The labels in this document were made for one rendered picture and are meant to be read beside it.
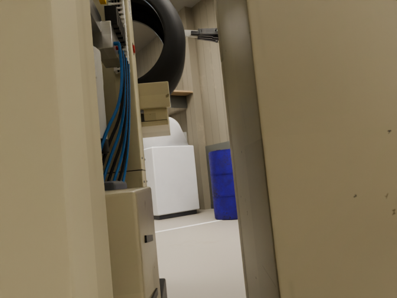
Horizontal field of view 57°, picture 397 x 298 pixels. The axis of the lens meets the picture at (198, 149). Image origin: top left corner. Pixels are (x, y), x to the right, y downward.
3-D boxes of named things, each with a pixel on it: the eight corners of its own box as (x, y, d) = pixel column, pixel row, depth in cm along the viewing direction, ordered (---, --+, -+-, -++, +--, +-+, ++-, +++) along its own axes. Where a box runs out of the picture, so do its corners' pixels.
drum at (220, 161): (240, 213, 524) (233, 150, 531) (269, 214, 474) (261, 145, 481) (205, 219, 493) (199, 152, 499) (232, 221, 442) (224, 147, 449)
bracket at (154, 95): (170, 106, 138) (168, 80, 139) (63, 116, 135) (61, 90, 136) (171, 107, 141) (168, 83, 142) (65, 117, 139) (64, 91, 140)
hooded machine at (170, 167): (156, 220, 533) (146, 115, 544) (136, 218, 594) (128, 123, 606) (202, 213, 575) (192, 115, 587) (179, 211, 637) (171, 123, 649)
